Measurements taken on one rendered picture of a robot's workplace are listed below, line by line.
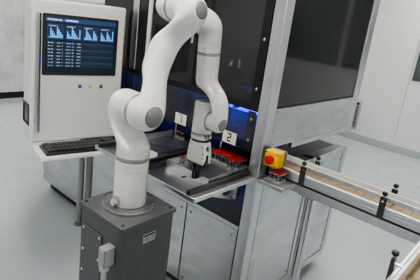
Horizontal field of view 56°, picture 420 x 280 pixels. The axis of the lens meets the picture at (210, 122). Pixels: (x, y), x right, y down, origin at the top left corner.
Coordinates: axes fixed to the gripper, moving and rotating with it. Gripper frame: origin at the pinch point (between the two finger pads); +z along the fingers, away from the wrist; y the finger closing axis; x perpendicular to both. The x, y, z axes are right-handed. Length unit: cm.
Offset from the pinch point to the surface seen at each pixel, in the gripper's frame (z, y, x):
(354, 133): 75, 114, -488
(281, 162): -7.1, -21.6, -31.4
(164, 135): 3, 54, -30
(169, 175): 4.3, 10.9, 4.7
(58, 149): 10, 74, 22
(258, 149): -9.7, -10.4, -28.6
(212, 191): 4.2, -10.3, -0.3
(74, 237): 92, 113, -13
